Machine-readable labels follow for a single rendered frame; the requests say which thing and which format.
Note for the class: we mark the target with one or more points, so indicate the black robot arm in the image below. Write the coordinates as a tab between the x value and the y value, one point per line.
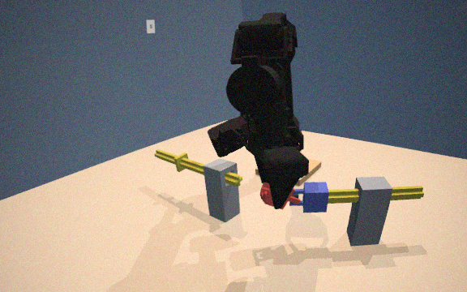
265	48

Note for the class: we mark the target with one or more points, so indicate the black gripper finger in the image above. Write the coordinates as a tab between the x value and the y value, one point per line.
281	189
255	152

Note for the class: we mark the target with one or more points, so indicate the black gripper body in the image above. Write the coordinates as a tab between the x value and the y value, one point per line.
276	162

